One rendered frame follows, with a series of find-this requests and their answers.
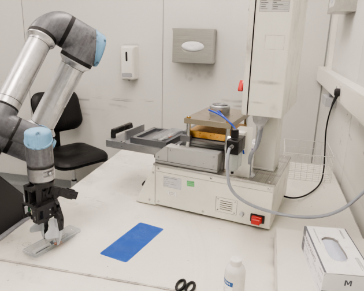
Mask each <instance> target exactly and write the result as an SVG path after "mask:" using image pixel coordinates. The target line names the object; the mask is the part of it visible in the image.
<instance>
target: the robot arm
mask: <svg viewBox="0 0 364 291"><path fill-rule="evenodd" d="M26 36H27V39H26V41H25V43H24V45H23V47H22V49H21V50H20V52H19V54H18V56H17V58H16V60H15V62H14V64H13V66H12V67H11V69H10V71H9V73H8V75H7V76H6V79H5V81H4V82H3V84H2V86H1V88H0V154H1V153H2V152H3V153H5V154H8V155H10V156H13V157H15V158H17V159H20V160H22V161H25V162H26V163H27V175H28V181H29V183H28V184H25V185H23V187H24V198H25V201H24V202H22V203H21V204H22V210H23V218H26V217H30V219H32V220H33V223H34V224H33V225H32V226H31V227H30V229H29V231H30V232H31V233H33V232H39V231H41V234H42V237H43V238H45V239H47V240H49V239H52V238H55V240H56V243H57V245H59V244H60V241H61V237H62V232H63V229H64V216H63V213H62V210H61V207H60V203H59V201H58V199H57V198H56V196H60V197H64V198H66V199H70V200H72V199H75V200H76V199H77V195H78V192H76V191H75V190H74V189H72V188H61V187H57V186H53V185H54V184H55V170H54V154H53V148H54V147H55V145H56V140H55V139H54V137H55V132H54V128H55V126H56V124H57V122H58V120H59V118H60V116H61V114H62V113H63V111H64V109H65V107H66V105H67V104H68V102H69V100H70V97H71V96H72V94H73V92H74V90H75V88H76V86H77V85H78V83H79V81H80V79H81V77H82V75H83V73H84V72H85V71H88V70H90V69H91V68H92V66H93V67H97V66H98V64H99V62H100V61H101V58H102V56H103V53H104V50H105V47H106V36H105V35H104V34H102V33H100V32H99V31H97V29H94V28H93V27H91V26H89V25H88V24H86V23H84V22H82V21H81V20H79V19H78V18H76V17H74V16H73V15H71V14H70V13H67V12H63V11H53V12H48V13H46V14H43V15H41V16H40V17H38V18H37V19H36V20H34V21H33V22H32V24H31V25H30V26H29V28H28V30H27V32H26ZM55 45H57V46H58V47H60V48H62V50H61V52H60V55H61V59H62V60H61V62H60V64H59V66H58V68H57V70H56V71H55V74H54V76H53V78H52V79H51V82H50V83H49V85H48V87H47V89H46V91H45V93H44V95H43V97H42V98H41V100H40V102H39V104H38V106H37V108H36V110H35V112H34V114H33V116H32V118H31V119H29V120H24V119H22V118H20V117H18V116H17V115H18V112H19V110H20V108H21V106H22V104H23V102H24V100H25V98H26V96H27V94H28V92H29V90H30V88H31V86H32V84H33V82H34V80H35V78H36V76H37V74H38V72H39V70H40V68H41V66H42V64H43V62H44V60H45V58H46V56H47V54H48V52H49V50H52V49H53V48H54V47H55ZM24 206H28V212H27V213H26V214H24ZM52 217H54V218H52ZM50 218H51V219H50ZM49 219H50V220H49ZM48 221H49V224H48ZM48 227H49V229H48Z"/></svg>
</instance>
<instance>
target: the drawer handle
mask: <svg viewBox="0 0 364 291"><path fill-rule="evenodd" d="M131 128H133V125H132V123H131V122H129V123H127V124H124V125H121V126H118V127H115V128H113V129H111V138H116V134H117V133H120V132H122V131H125V130H127V129H131Z"/></svg>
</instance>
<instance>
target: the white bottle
mask: <svg viewBox="0 0 364 291"><path fill-rule="evenodd" d="M245 279H246V270H245V267H244V265H243V264H242V258H241V257H239V256H233V257H231V261H230V262H229V263H228V264H227V265H226V268H225V275H224V290H223V291H244V287H245Z"/></svg>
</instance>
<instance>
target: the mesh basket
mask: <svg viewBox="0 0 364 291"><path fill-rule="evenodd" d="M288 140H294V141H295V140H296V139H288ZM300 141H309V140H300ZM310 142H312V141H310ZM313 142H321V141H313ZM321 143H324V142H321ZM326 143H327V148H328V146H329V144H328V142H326ZM327 148H326V151H327V153H328V151H329V149H330V152H329V153H328V156H327V153H326V156H323V157H325V159H326V157H327V160H326V162H327V164H326V162H325V165H326V167H325V169H326V170H327V171H326V170H324V171H326V172H328V170H330V169H331V171H333V167H332V168H331V166H333V163H334V160H333V161H331V158H334V159H335V157H334V155H333V152H332V150H331V148H330V146H329V148H328V150H327ZM331 152H332V154H331ZM285 153H287V155H291V154H293V157H294V154H296V153H289V152H285V139H284V146H283V155H285ZM298 154H299V155H298V158H299V156H303V155H307V154H300V153H298ZM330 154H331V156H330ZM315 156H319V155H311V157H314V159H315ZM308 157H310V154H309V156H308ZM296 158H297V154H296ZM317 158H321V159H322V156H321V154H320V157H317ZM328 158H329V161H328ZM303 159H304V156H303V157H302V162H300V163H301V165H304V162H303ZM290 162H292V163H290ZM290 162H289V165H290V164H292V165H290V166H292V167H293V166H294V165H293V159H292V161H290ZM330 162H331V165H328V164H329V163H330ZM294 163H298V161H296V162H294ZM306 164H310V163H309V160H308V163H306ZM315 164H316V163H315V160H314V163H312V165H314V167H313V168H316V167H315ZM296 165H299V164H295V168H298V169H294V168H293V170H290V167H289V170H288V177H291V176H289V173H290V172H289V171H293V173H294V174H290V175H294V176H293V178H294V177H295V176H298V175H295V172H296V171H295V170H299V166H298V167H296ZM317 165H319V166H318V167H321V165H322V164H320V163H319V164H317ZM309 166H310V165H307V169H308V167H309ZM327 166H328V169H327ZM302 167H303V168H302ZM304 167H305V166H301V171H298V172H300V173H297V174H300V175H299V177H298V178H301V172H304V175H305V173H310V174H308V175H312V174H313V173H312V172H311V171H310V172H305V171H309V170H310V168H309V170H305V171H302V169H304ZM318 169H319V171H316V172H319V173H316V172H315V174H316V175H313V176H317V174H319V176H320V174H322V172H321V173H320V171H321V169H322V168H318ZM312 170H313V172H314V170H315V169H312ZM331 171H330V172H329V174H328V173H327V174H326V172H324V173H325V175H328V176H331V175H332V173H331ZM311 173H312V174H311ZM313 176H311V178H308V179H311V181H313ZM319 176H318V177H316V178H317V179H314V180H319V178H320V177H319ZM328 176H324V177H328ZM307 177H309V176H307V174H306V176H305V179H306V178H307ZM323 179H325V178H323ZM327 179H329V177H328V178H327ZM331 179H332V176H331ZM331 179H330V180H329V181H330V183H331ZM294 180H298V179H294ZM299 180H301V179H299ZM304 181H308V180H304ZM325 181H328V180H324V181H323V182H325ZM315 182H319V181H315ZM325 183H329V182H325Z"/></svg>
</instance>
